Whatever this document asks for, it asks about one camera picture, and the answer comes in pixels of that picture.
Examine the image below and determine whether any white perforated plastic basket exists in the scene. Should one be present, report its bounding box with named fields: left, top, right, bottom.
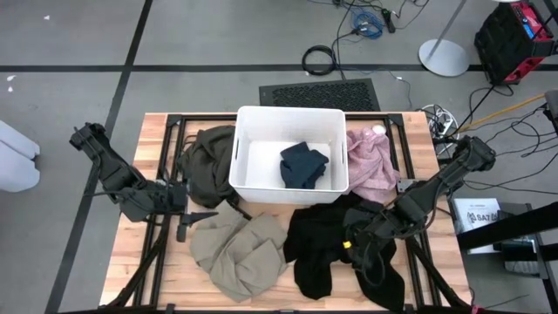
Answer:
left=228, top=106, right=350, bottom=205

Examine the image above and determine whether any tan khaki garment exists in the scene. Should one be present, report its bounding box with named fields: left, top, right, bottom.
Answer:
left=189, top=199, right=289, bottom=304

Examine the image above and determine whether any black floor vent grille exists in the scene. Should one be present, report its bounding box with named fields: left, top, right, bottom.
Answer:
left=258, top=78, right=381, bottom=113

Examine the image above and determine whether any white cable bundle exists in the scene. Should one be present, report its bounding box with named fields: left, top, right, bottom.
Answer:
left=420, top=103, right=459, bottom=136

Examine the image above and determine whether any yellow pole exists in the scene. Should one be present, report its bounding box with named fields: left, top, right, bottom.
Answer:
left=457, top=92, right=547, bottom=133

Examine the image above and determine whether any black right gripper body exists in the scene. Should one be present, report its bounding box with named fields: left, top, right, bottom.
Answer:
left=344, top=208, right=396, bottom=259

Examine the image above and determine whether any coiled black cable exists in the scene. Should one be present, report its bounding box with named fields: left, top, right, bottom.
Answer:
left=301, top=44, right=338, bottom=77

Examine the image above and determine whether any white printed booklet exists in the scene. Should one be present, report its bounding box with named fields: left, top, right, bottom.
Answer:
left=453, top=198, right=502, bottom=255

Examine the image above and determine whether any large black garment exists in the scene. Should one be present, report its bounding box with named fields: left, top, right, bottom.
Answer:
left=282, top=194, right=406, bottom=311

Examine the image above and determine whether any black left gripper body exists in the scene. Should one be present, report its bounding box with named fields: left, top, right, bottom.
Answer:
left=149, top=184, right=190, bottom=220

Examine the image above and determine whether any white round stand base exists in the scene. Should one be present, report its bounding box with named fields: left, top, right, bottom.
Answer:
left=417, top=0, right=471, bottom=79

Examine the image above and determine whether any pink checked shirt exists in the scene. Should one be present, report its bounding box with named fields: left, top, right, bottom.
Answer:
left=344, top=126, right=401, bottom=205

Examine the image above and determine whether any black metal table frame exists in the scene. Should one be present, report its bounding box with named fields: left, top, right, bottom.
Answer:
left=99, top=112, right=476, bottom=314

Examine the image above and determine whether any dark olive green garment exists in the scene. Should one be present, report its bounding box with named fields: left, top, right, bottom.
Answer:
left=176, top=125, right=241, bottom=209

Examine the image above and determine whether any black cart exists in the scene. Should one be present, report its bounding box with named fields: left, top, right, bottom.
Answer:
left=455, top=201, right=558, bottom=289

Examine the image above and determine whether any navy blue garment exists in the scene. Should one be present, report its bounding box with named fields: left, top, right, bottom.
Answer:
left=279, top=141, right=330, bottom=190

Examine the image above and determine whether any black and red tool case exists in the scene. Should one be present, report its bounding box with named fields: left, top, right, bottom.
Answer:
left=473, top=0, right=558, bottom=86

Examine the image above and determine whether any black power strip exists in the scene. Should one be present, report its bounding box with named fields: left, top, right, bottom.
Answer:
left=380, top=7, right=398, bottom=35

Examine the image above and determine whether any white rounded object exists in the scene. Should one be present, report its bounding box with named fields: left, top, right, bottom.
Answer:
left=0, top=119, right=42, bottom=194

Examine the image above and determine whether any blue cable bundle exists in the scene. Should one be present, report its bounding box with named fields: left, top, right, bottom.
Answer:
left=350, top=7, right=385, bottom=41

